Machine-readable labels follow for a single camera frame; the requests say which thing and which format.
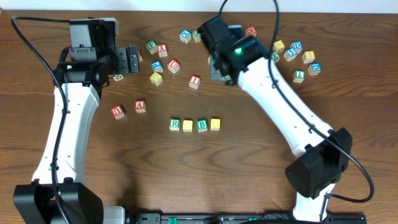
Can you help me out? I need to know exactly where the yellow o block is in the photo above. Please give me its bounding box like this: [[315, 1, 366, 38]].
[[182, 119, 193, 132], [210, 118, 221, 131]]

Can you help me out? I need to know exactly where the green B block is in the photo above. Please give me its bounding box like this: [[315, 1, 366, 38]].
[[197, 119, 208, 133]]

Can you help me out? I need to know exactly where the yellow O block front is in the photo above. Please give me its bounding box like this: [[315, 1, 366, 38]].
[[182, 119, 193, 132]]

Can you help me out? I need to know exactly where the green R block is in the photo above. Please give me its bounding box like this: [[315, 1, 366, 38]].
[[169, 118, 180, 131]]

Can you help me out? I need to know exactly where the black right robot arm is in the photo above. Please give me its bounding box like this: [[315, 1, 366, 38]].
[[205, 35, 353, 222]]

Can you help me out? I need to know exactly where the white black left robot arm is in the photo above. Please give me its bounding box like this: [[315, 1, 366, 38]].
[[13, 45, 139, 223]]

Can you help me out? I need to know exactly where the green J block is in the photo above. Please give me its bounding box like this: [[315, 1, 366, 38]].
[[113, 75, 124, 82]]

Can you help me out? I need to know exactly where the red G block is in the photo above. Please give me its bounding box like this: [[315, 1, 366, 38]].
[[137, 50, 143, 63]]

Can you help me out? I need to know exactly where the red I block left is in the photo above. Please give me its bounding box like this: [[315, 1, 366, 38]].
[[188, 75, 201, 89]]

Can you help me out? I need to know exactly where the green F block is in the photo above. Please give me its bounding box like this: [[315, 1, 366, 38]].
[[146, 40, 158, 54]]

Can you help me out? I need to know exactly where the blue P block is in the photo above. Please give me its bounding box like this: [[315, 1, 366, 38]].
[[151, 60, 163, 73]]

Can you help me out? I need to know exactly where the yellow block by P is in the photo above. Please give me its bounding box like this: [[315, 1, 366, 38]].
[[150, 72, 163, 86]]

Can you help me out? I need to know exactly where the red Y block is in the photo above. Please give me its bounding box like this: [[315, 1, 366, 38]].
[[157, 44, 168, 57]]

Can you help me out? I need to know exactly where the red block top right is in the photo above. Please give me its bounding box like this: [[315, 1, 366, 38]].
[[245, 27, 257, 37]]

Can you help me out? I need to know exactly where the blue X block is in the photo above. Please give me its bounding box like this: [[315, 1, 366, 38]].
[[179, 29, 192, 44]]

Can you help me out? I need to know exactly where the red A block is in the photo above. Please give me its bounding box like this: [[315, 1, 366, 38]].
[[134, 100, 146, 113]]

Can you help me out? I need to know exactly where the red U block middle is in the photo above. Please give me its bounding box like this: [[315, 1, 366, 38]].
[[167, 59, 180, 73]]

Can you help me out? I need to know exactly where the red u block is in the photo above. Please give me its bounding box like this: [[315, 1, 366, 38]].
[[167, 59, 180, 73], [111, 105, 125, 119]]

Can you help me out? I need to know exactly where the red U block near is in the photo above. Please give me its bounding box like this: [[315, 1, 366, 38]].
[[111, 105, 125, 119]]

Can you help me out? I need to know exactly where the green Z block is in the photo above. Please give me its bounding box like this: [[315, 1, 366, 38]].
[[271, 52, 280, 63]]

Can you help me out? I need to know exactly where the yellow block soccer side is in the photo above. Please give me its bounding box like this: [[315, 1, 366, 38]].
[[272, 40, 285, 54]]

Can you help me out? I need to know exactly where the blue 5 block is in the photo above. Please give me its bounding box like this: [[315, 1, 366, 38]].
[[284, 48, 297, 62]]

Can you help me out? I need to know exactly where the blue D block upper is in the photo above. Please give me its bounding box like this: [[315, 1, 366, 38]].
[[290, 41, 303, 54]]

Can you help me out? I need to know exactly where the blue d block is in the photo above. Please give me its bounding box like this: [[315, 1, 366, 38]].
[[308, 63, 322, 76], [290, 41, 303, 54]]

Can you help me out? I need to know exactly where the green 7 block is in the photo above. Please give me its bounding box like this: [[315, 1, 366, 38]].
[[293, 70, 305, 83]]

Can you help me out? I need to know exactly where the yellow 8 block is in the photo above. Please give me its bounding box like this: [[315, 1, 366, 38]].
[[302, 51, 315, 64]]

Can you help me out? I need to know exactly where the blue D block right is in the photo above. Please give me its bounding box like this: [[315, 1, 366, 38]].
[[308, 63, 322, 76]]

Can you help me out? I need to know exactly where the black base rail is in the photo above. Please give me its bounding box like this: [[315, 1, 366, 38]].
[[126, 213, 368, 224]]

